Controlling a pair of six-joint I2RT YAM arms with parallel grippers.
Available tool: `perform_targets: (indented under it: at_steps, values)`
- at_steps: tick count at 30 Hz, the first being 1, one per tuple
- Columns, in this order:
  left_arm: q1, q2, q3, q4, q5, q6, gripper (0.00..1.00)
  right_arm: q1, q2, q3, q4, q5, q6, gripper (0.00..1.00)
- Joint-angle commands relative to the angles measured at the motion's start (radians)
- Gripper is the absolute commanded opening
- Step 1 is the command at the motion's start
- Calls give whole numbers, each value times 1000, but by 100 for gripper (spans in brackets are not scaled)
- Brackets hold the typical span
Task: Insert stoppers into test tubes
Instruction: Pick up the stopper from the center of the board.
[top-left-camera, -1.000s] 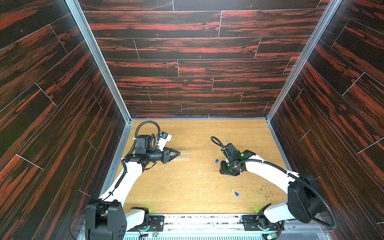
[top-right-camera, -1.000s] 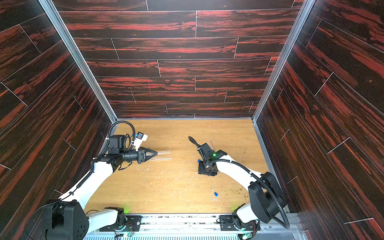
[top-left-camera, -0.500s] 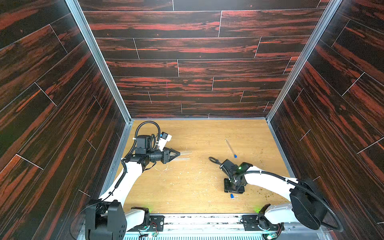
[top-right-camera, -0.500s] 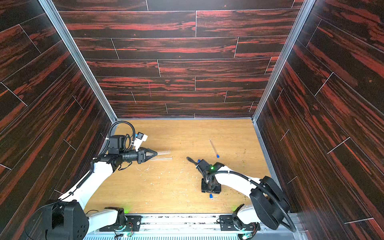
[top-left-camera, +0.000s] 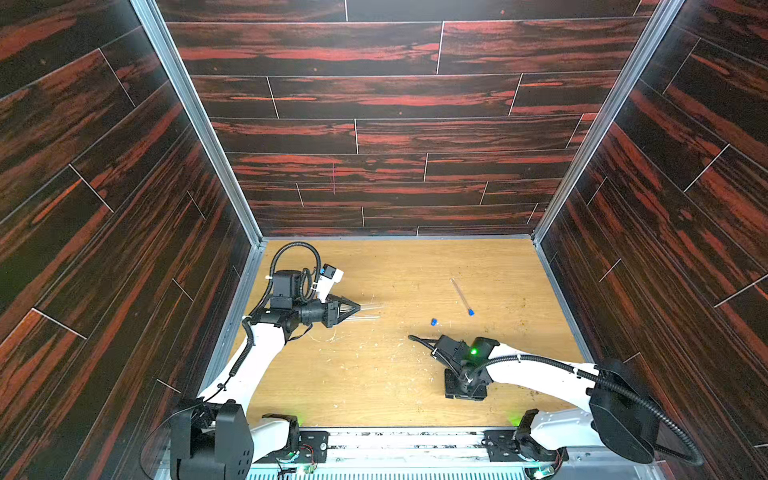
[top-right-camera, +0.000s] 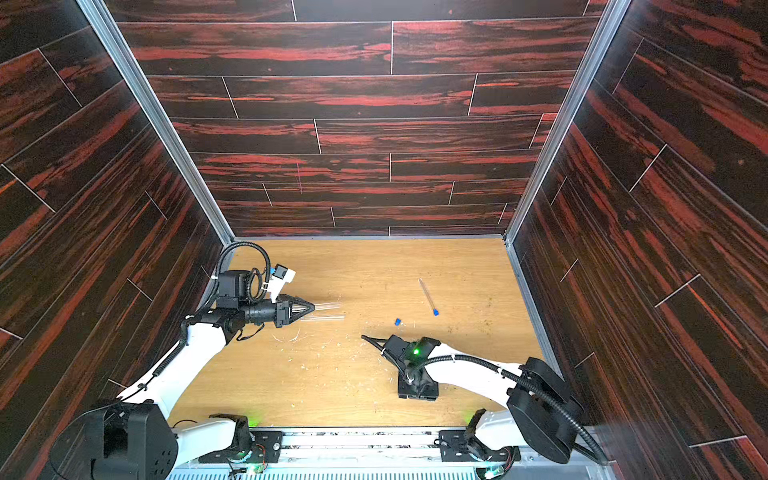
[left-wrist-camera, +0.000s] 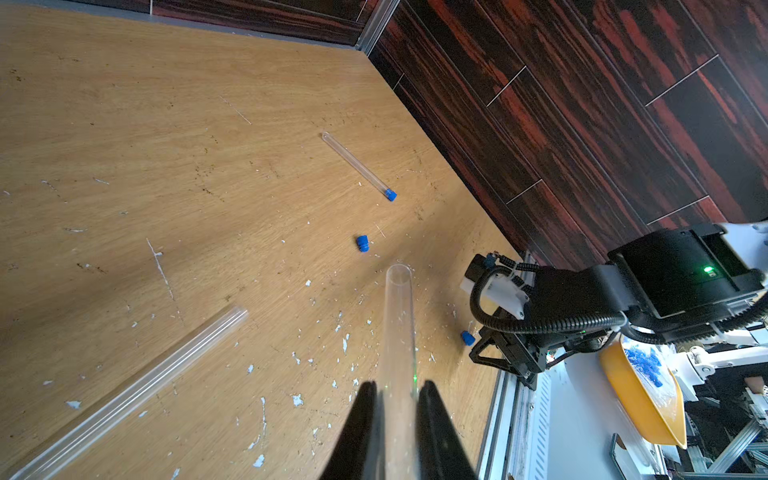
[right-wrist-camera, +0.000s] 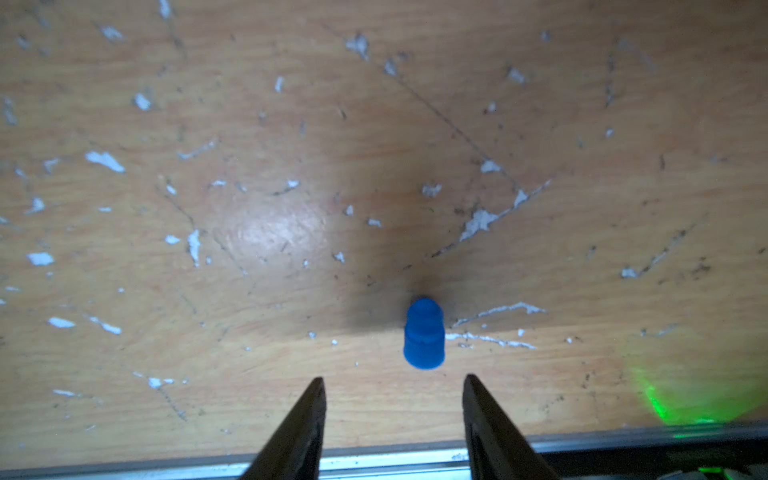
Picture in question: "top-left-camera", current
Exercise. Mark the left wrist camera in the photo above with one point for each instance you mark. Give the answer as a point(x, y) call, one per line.
point(328, 277)

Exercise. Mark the aluminium front rail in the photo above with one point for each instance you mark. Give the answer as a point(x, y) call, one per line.
point(431, 453)

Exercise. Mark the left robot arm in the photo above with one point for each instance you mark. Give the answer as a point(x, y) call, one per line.
point(210, 436)

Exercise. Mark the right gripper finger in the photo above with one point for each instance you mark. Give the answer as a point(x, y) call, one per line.
point(434, 351)
point(423, 341)

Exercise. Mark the clear test tube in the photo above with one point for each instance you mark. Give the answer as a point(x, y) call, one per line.
point(373, 312)
point(460, 294)

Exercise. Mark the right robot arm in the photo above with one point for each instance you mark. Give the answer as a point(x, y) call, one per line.
point(609, 406)

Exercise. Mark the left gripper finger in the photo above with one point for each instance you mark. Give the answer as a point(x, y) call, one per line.
point(345, 305)
point(342, 315)

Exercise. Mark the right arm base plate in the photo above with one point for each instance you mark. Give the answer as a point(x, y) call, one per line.
point(507, 445)

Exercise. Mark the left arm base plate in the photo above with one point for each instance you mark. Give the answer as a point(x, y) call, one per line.
point(308, 447)

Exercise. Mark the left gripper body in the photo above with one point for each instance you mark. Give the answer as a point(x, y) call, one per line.
point(312, 313)

